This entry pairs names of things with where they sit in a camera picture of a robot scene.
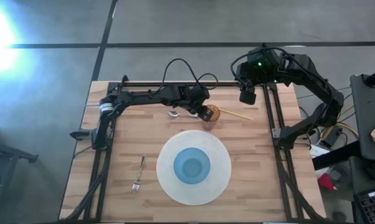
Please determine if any black floor stand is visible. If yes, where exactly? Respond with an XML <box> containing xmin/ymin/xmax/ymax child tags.
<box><xmin>0</xmin><ymin>124</ymin><xmax>39</xmax><ymax>224</ymax></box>

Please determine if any black desk leg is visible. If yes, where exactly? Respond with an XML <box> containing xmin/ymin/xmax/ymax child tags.
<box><xmin>311</xmin><ymin>139</ymin><xmax>363</xmax><ymax>170</ymax></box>

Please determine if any white plate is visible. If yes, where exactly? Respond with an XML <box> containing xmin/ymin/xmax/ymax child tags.
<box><xmin>156</xmin><ymin>129</ymin><xmax>232</xmax><ymax>207</ymax></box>

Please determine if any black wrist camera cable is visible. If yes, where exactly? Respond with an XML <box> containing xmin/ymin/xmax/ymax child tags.
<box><xmin>194</xmin><ymin>73</ymin><xmax>220</xmax><ymax>92</ymax></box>

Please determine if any grey desk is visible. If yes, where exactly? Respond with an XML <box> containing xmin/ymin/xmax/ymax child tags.
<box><xmin>349</xmin><ymin>73</ymin><xmax>375</xmax><ymax>163</ymax></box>

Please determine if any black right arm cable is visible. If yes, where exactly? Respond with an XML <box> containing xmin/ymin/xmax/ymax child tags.
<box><xmin>230</xmin><ymin>45</ymin><xmax>300</xmax><ymax>88</ymax></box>

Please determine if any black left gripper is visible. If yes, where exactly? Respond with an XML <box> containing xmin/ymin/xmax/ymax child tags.
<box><xmin>184</xmin><ymin>92</ymin><xmax>215</xmax><ymax>123</ymax></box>

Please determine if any black aluminium table frame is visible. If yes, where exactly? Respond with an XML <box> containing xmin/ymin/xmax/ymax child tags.
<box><xmin>59</xmin><ymin>81</ymin><xmax>325</xmax><ymax>222</ymax></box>

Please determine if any long black arm cable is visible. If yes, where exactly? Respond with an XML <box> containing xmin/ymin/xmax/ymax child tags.
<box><xmin>161</xmin><ymin>57</ymin><xmax>204</xmax><ymax>95</ymax></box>

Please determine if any red object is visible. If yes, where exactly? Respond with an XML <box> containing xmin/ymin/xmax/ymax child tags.
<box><xmin>317</xmin><ymin>172</ymin><xmax>336</xmax><ymax>192</ymax></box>

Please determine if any black power box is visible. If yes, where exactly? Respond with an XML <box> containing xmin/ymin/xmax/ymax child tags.
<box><xmin>320</xmin><ymin>126</ymin><xmax>344</xmax><ymax>148</ymax></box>

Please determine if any yellow wooden chopstick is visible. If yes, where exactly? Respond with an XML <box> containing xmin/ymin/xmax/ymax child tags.
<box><xmin>218</xmin><ymin>108</ymin><xmax>254</xmax><ymax>121</ymax></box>

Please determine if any white paper sheet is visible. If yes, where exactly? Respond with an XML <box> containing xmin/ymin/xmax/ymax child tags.
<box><xmin>310</xmin><ymin>144</ymin><xmax>332</xmax><ymax>161</ymax></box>

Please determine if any blue bowl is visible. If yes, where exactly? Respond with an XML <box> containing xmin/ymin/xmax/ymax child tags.
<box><xmin>173</xmin><ymin>147</ymin><xmax>211</xmax><ymax>185</ymax></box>

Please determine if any silver spoon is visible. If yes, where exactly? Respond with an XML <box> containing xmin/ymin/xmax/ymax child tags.
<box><xmin>167</xmin><ymin>110</ymin><xmax>201</xmax><ymax>120</ymax></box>

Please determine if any silver fork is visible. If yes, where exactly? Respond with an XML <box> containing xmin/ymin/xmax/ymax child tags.
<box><xmin>131</xmin><ymin>154</ymin><xmax>148</xmax><ymax>194</ymax></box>

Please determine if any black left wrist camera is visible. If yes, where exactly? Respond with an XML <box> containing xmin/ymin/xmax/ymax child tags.
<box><xmin>191</xmin><ymin>84</ymin><xmax>211</xmax><ymax>101</ymax></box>

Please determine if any amber translucent cup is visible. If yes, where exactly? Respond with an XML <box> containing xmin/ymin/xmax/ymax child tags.
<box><xmin>201</xmin><ymin>105</ymin><xmax>221</xmax><ymax>132</ymax></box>

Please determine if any black side bracket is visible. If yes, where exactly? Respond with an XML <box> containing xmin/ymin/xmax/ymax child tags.
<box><xmin>69</xmin><ymin>129</ymin><xmax>95</xmax><ymax>141</ymax></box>

